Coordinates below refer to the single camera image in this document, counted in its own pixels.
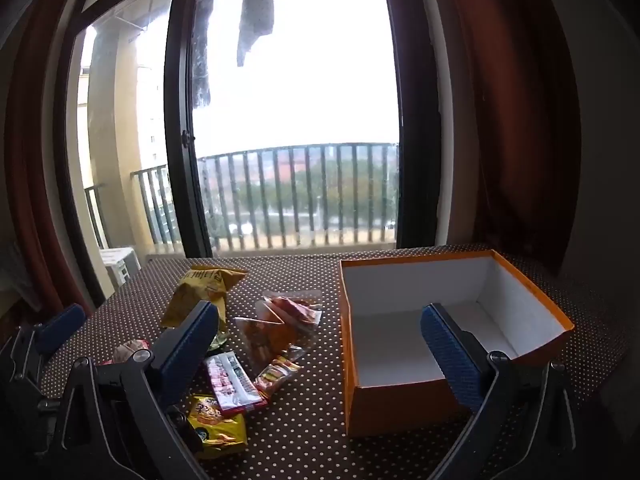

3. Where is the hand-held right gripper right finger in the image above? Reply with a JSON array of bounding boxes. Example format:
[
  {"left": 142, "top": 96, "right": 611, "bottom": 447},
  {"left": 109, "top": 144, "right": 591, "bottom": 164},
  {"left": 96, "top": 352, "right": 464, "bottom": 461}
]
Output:
[{"left": 420, "top": 302, "right": 601, "bottom": 480}]

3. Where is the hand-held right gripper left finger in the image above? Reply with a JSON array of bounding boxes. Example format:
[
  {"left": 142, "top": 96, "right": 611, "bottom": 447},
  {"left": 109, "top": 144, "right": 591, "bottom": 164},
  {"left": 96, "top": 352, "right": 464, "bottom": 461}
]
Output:
[{"left": 35, "top": 301, "right": 221, "bottom": 480}]

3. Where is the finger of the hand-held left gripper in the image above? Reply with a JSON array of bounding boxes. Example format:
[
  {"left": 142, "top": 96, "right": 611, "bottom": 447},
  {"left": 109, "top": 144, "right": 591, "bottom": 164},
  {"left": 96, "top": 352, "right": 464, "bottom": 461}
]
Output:
[{"left": 0, "top": 304, "right": 87, "bottom": 402}]

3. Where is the yellow chip bag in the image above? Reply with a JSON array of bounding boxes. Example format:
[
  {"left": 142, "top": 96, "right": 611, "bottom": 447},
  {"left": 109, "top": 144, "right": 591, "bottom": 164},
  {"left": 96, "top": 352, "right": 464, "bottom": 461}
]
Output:
[{"left": 161, "top": 266, "right": 249, "bottom": 331}]

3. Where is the triangular orange snack packet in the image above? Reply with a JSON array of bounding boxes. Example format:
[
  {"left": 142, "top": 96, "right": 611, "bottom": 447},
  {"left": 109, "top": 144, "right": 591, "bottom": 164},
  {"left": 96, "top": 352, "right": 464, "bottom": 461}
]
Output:
[{"left": 234, "top": 316, "right": 301, "bottom": 376}]

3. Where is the orange cardboard box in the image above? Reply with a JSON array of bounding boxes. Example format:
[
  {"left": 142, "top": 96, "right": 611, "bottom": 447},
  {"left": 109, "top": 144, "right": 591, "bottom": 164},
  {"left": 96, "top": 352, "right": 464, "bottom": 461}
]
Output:
[{"left": 339, "top": 249, "right": 576, "bottom": 438}]

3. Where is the green silver snack packet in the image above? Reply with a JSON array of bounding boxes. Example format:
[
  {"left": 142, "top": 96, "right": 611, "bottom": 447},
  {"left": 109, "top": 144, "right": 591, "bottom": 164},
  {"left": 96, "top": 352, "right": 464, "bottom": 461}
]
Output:
[{"left": 186, "top": 394, "right": 249, "bottom": 461}]

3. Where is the red white snack packet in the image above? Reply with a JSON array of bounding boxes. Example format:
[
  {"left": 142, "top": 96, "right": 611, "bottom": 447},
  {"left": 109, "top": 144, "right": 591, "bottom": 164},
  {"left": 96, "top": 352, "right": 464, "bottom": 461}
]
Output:
[{"left": 205, "top": 351, "right": 271, "bottom": 417}]

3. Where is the small red yellow packet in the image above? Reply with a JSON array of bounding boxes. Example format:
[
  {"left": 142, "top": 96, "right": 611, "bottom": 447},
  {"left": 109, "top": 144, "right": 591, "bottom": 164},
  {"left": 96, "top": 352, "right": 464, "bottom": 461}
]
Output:
[{"left": 254, "top": 356, "right": 303, "bottom": 396}]

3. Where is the brown polka dot tablecloth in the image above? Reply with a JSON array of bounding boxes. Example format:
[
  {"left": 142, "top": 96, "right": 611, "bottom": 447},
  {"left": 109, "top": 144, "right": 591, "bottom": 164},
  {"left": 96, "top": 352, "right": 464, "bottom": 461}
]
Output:
[{"left": 40, "top": 245, "right": 636, "bottom": 480}]

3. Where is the reddish brown curtain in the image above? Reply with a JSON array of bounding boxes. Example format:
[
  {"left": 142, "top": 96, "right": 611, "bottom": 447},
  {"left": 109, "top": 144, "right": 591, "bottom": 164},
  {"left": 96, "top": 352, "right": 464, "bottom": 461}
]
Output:
[
  {"left": 425, "top": 0, "right": 583, "bottom": 271},
  {"left": 0, "top": 0, "right": 96, "bottom": 311}
]

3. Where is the balcony railing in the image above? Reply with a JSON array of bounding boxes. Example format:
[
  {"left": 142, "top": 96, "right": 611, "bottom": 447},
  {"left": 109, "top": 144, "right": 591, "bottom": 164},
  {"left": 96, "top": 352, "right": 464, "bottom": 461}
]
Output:
[{"left": 82, "top": 142, "right": 401, "bottom": 253}]

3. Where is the hanging dark grey cloth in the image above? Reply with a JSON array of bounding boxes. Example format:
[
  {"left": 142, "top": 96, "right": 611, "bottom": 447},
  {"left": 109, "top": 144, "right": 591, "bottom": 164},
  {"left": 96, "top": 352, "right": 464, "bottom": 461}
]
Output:
[{"left": 192, "top": 0, "right": 215, "bottom": 108}]

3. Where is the hanging grey towel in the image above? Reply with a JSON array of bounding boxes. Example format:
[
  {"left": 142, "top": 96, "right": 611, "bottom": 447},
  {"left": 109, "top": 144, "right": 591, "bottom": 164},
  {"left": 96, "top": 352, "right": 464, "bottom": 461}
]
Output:
[{"left": 235, "top": 0, "right": 276, "bottom": 68}]

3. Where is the dark sliding door frame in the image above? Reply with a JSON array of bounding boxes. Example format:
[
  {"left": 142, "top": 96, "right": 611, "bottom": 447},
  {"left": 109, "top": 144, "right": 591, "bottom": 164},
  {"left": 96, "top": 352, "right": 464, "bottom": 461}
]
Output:
[{"left": 52, "top": 0, "right": 451, "bottom": 306}]

